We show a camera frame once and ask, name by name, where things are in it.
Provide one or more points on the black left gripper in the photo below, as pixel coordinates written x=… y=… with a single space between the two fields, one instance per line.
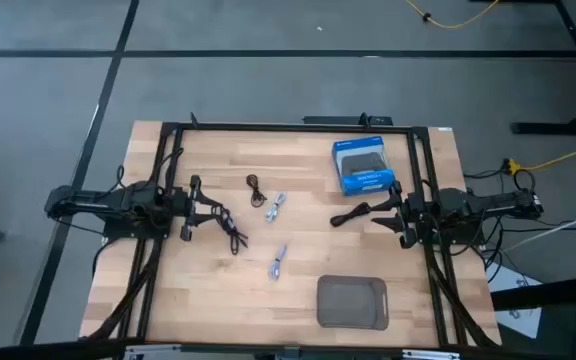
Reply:
x=180 y=205

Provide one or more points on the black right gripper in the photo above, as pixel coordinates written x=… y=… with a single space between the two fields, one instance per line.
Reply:
x=410 y=212

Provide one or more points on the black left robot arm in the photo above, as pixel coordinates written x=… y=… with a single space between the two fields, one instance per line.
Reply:
x=118 y=200

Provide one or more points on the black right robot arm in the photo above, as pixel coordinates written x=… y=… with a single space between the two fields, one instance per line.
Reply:
x=478 y=202

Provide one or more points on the blue game controller box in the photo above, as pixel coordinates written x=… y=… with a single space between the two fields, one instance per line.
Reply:
x=363 y=167

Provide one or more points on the grey translucent plastic tray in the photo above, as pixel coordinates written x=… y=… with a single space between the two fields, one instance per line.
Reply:
x=352 y=302

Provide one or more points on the white paper sheet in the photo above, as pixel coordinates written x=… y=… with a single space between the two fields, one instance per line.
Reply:
x=518 y=305

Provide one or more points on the black furniture piece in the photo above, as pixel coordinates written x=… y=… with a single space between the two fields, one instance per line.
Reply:
x=558 y=292

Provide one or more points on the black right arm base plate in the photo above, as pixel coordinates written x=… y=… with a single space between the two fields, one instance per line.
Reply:
x=460 y=239

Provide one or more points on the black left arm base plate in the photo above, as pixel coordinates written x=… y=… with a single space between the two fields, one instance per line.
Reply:
x=133 y=231

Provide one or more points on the black bar bracket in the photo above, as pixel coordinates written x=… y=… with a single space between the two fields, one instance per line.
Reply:
x=338 y=120

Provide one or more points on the black aluminium table frame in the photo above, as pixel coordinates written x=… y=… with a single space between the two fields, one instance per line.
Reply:
x=293 y=128

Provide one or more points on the silver metal bracket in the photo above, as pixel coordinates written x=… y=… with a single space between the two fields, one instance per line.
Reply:
x=430 y=355
x=150 y=351

